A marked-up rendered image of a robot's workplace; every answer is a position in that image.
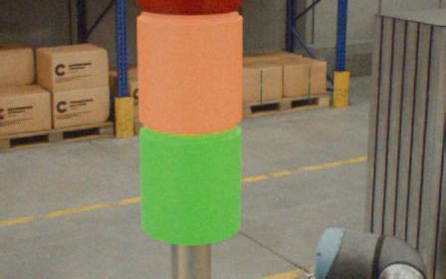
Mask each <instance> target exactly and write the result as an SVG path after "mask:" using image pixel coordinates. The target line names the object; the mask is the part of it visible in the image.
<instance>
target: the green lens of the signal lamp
mask: <svg viewBox="0 0 446 279"><path fill-rule="evenodd" d="M139 152H140V226H141V228H142V229H143V231H144V232H146V233H147V234H148V235H149V236H151V238H153V239H156V240H158V241H163V242H166V243H169V244H179V245H200V244H211V243H215V242H218V241H222V240H225V239H228V238H229V237H230V236H233V234H235V232H237V231H238V229H239V228H240V189H241V129H240V127H238V125H236V126H235V127H234V128H232V129H230V130H226V131H223V132H216V133H211V134H204V135H177V134H169V133H164V132H157V131H155V130H151V129H149V128H148V127H146V126H143V127H141V128H140V131H139Z"/></svg>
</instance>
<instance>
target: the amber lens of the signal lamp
mask: <svg viewBox="0 0 446 279"><path fill-rule="evenodd" d="M137 43H138V116H139V120H140V122H141V123H143V124H144V125H145V126H146V127H148V128H149V129H151V130H155V131H157V132H164V133H169V134H177V135H204V134H211V133H216V132H223V131H226V130H230V129H232V128H234V127H235V126H236V125H237V124H238V123H240V122H241V120H242V58H243V17H241V16H240V15H238V12H231V13H227V14H220V15H160V14H153V13H149V12H142V13H141V16H138V18H137Z"/></svg>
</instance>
